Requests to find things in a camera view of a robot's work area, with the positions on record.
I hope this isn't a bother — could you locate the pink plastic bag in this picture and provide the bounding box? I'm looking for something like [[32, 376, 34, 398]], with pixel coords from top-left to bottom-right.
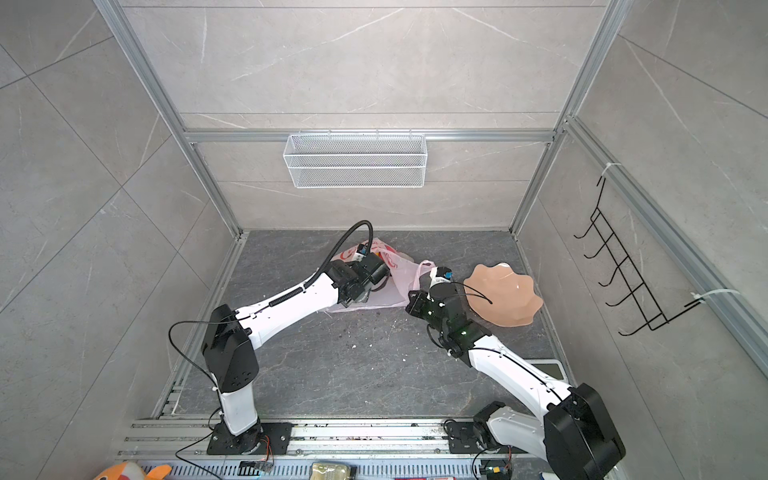
[[327, 237, 436, 313]]

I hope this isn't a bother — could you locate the pink scalloped bowl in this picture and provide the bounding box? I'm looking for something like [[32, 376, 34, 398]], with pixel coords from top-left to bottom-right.
[[462, 263, 544, 328]]

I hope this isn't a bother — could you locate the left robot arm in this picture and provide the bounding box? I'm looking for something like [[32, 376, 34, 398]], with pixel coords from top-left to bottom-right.
[[201, 253, 389, 436]]

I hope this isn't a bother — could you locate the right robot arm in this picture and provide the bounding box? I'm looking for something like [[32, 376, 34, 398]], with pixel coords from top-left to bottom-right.
[[405, 282, 626, 479]]

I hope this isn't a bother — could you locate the white digital timer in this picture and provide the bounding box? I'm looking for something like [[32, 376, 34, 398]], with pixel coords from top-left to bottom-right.
[[529, 359, 569, 383]]

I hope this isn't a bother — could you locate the orange plush toy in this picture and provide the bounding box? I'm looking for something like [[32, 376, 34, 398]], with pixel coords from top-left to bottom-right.
[[94, 462, 172, 480]]

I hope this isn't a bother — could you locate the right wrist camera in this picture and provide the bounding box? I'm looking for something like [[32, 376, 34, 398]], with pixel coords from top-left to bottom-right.
[[429, 267, 453, 287]]

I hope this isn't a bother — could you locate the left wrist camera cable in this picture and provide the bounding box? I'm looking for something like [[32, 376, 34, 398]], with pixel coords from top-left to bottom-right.
[[302, 220, 374, 289]]

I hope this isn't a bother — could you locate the white wire mesh basket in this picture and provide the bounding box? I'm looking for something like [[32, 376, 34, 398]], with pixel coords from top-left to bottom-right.
[[283, 133, 428, 189]]

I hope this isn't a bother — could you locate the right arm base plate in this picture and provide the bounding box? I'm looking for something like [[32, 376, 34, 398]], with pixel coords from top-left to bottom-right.
[[442, 419, 499, 454]]

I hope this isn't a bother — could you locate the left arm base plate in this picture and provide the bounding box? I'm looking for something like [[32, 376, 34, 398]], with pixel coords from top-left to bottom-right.
[[206, 421, 293, 456]]

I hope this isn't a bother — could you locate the black wire hook rack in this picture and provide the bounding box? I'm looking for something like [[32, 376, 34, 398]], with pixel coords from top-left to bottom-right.
[[573, 177, 704, 338]]

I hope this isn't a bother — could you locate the aluminium front rail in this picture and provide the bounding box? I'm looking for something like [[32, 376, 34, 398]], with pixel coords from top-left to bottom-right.
[[114, 417, 555, 479]]

